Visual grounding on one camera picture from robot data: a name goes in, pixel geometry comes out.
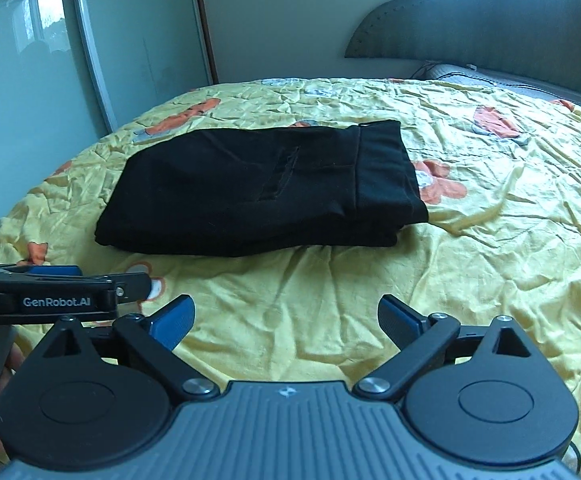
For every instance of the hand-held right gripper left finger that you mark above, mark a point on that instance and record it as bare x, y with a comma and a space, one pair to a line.
173, 322

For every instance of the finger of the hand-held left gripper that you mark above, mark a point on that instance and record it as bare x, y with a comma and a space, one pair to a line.
130, 286
55, 271

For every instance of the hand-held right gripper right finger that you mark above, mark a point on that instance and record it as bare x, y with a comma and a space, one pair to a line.
400, 317

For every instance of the black pants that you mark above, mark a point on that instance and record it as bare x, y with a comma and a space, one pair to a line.
250, 190

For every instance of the yellow floral bedspread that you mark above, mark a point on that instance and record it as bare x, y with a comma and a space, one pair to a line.
370, 300

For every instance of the floral glass wardrobe door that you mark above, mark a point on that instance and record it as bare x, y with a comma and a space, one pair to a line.
15, 110
140, 35

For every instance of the grey pillow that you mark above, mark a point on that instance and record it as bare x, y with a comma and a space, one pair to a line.
475, 74

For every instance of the dark padded headboard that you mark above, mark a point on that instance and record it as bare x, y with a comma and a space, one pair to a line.
475, 20

